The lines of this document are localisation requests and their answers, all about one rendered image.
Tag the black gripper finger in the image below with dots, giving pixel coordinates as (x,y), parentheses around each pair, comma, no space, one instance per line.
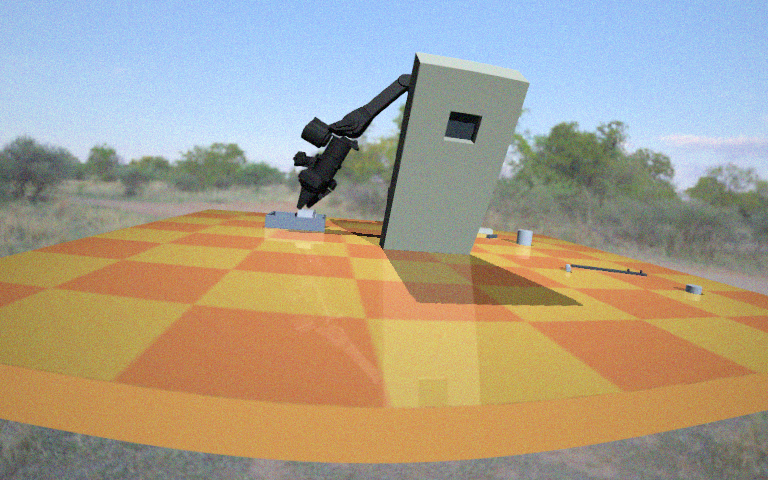
(307,194)
(324,192)

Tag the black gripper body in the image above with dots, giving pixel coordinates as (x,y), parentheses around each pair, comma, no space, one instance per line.
(323,173)

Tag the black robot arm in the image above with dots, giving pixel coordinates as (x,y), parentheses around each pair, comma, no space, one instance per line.
(353,125)

